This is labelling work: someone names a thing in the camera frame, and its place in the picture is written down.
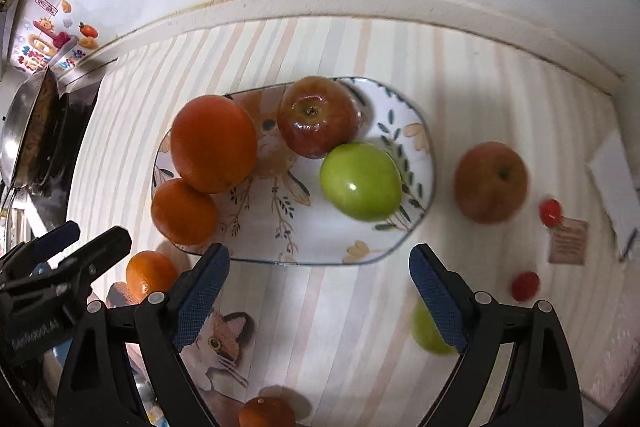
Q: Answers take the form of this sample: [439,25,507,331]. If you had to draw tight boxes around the cherry tomato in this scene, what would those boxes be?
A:
[538,198,563,229]
[511,271,540,303]

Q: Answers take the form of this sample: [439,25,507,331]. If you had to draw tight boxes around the small orange back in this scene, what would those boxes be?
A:
[151,179,218,246]

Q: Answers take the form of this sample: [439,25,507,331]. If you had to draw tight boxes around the green apple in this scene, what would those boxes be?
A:
[410,300,457,355]
[319,142,402,222]

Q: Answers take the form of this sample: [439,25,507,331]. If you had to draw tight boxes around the small dark orange front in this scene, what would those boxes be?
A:
[238,397,296,427]

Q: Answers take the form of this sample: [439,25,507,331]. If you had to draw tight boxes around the large orange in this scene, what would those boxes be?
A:
[170,94,257,194]

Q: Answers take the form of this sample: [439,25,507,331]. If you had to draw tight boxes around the brownish red apple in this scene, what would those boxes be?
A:
[452,141,528,225]

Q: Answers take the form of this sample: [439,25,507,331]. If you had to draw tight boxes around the dark red apple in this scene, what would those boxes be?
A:
[277,76,360,159]

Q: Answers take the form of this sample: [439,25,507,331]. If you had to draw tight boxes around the black stove top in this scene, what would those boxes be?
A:
[25,81,101,236]

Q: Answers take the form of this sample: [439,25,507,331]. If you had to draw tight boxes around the cat shaped mat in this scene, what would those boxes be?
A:
[106,251,255,426]

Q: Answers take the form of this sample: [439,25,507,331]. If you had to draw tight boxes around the steel wok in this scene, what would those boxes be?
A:
[1,68,58,188]

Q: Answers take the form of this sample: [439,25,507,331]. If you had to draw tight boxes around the small brown card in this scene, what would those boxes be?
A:
[548,217,589,265]

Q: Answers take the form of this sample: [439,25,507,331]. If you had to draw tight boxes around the floral oval ceramic plate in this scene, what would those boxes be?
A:
[152,77,436,265]

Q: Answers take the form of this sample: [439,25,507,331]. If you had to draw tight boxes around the white power bank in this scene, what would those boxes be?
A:
[587,130,639,262]

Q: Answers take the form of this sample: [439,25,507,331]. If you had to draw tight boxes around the colourful wall stickers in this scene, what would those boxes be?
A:
[10,0,102,76]

